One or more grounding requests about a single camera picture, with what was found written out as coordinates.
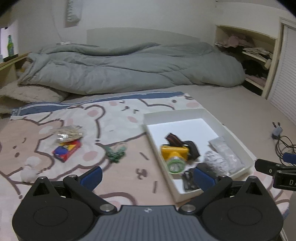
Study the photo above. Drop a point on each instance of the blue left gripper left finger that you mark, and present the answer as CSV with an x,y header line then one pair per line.
x,y
92,178

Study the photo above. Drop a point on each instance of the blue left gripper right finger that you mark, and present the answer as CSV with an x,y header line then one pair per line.
x,y
204,177

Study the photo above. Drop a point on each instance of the white lace roll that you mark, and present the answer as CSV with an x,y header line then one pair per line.
x,y
216,163

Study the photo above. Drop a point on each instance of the grey toilet cover packet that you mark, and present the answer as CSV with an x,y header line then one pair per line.
x,y
220,146

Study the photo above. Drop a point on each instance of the green plastic clothes pegs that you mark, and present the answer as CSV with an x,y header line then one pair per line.
x,y
116,152

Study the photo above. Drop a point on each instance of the red blue card box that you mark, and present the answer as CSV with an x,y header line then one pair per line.
x,y
65,150

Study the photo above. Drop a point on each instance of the yellow headlamp with black strap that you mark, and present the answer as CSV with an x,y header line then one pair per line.
x,y
176,153

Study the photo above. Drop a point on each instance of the bag of rubber bands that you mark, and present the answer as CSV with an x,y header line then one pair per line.
x,y
69,133

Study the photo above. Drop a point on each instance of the white socks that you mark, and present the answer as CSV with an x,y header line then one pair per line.
x,y
29,172

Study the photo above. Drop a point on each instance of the cartoon bear blanket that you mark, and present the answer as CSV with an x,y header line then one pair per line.
x,y
142,121

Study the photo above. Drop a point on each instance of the white louvered door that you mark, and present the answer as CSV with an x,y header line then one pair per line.
x,y
282,92

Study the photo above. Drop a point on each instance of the grey quilted duvet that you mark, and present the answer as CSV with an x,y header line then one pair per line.
x,y
87,69

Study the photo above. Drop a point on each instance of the beige fluffy pillow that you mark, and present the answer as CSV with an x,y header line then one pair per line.
x,y
16,96

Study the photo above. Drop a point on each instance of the folded beige clothes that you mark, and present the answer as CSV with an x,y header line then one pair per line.
x,y
259,52

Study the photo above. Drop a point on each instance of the built-in closet shelf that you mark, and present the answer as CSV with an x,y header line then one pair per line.
x,y
259,73

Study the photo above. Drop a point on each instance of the wooden bedside shelf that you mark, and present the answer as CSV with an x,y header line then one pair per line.
x,y
11,69

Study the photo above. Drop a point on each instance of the pink clothes pile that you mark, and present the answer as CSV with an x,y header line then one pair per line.
x,y
235,41

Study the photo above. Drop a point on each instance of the grey headboard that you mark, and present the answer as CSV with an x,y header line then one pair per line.
x,y
118,37

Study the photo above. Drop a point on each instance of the green glass bottle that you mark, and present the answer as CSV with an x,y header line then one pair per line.
x,y
10,46

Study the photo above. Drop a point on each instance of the grey charger with cables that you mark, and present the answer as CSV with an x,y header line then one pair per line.
x,y
284,147

